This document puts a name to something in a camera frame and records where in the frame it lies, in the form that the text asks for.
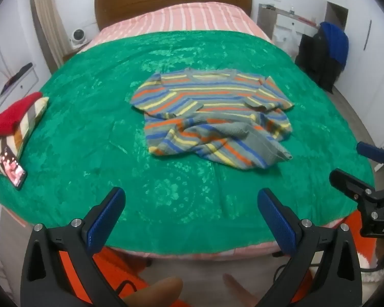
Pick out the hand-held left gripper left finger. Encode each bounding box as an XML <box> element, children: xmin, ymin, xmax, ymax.
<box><xmin>21</xmin><ymin>187</ymin><xmax>129</xmax><ymax>307</ymax></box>

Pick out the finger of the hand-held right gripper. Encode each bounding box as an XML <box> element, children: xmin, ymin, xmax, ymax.
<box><xmin>356</xmin><ymin>141</ymin><xmax>384</xmax><ymax>167</ymax></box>
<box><xmin>329</xmin><ymin>168</ymin><xmax>377</xmax><ymax>199</ymax></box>

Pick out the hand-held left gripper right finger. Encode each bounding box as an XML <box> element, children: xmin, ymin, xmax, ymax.
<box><xmin>257</xmin><ymin>188</ymin><xmax>363</xmax><ymax>307</ymax></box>

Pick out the striped knit shirt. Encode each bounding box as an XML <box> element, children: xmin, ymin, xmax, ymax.
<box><xmin>130</xmin><ymin>68</ymin><xmax>295</xmax><ymax>170</ymax></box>

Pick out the chair with blue and black clothes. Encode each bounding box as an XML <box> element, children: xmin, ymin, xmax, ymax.
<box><xmin>294</xmin><ymin>27</ymin><xmax>345</xmax><ymax>95</ymax></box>

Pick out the green patterned blanket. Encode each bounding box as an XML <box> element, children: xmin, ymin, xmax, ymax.
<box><xmin>0</xmin><ymin>29</ymin><xmax>376</xmax><ymax>261</ymax></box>

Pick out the white wardrobe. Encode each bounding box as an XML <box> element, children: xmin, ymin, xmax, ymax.
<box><xmin>337</xmin><ymin>0</ymin><xmax>384</xmax><ymax>154</ymax></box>

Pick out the smartphone with lit screen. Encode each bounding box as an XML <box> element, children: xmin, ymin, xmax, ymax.
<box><xmin>0</xmin><ymin>144</ymin><xmax>27</xmax><ymax>191</ymax></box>

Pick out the blue garment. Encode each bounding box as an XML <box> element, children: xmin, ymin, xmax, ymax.
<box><xmin>319</xmin><ymin>21</ymin><xmax>349</xmax><ymax>65</ymax></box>

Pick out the striped cushion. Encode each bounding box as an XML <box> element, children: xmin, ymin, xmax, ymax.
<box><xmin>0</xmin><ymin>96</ymin><xmax>50</xmax><ymax>177</ymax></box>

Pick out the red knit cloth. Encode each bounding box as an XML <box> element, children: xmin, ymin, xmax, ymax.
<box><xmin>0</xmin><ymin>92</ymin><xmax>44</xmax><ymax>138</ymax></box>

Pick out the white desk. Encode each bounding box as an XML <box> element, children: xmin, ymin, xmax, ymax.
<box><xmin>258</xmin><ymin>3</ymin><xmax>322</xmax><ymax>43</ymax></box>

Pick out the white drawer cabinet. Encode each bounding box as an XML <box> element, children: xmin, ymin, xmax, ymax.
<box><xmin>0</xmin><ymin>62</ymin><xmax>40</xmax><ymax>119</ymax></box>

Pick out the flat black device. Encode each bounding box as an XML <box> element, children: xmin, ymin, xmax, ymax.
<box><xmin>3</xmin><ymin>63</ymin><xmax>33</xmax><ymax>93</ymax></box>

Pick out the beige curtain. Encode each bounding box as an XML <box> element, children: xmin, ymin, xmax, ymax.
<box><xmin>30</xmin><ymin>0</ymin><xmax>68</xmax><ymax>72</ymax></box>

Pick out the pink striped bed quilt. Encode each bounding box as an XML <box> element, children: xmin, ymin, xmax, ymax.
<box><xmin>77</xmin><ymin>2</ymin><xmax>272</xmax><ymax>54</ymax></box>

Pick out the small white round camera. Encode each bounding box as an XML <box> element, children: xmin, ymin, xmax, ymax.
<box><xmin>69</xmin><ymin>29</ymin><xmax>89</xmax><ymax>47</ymax></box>

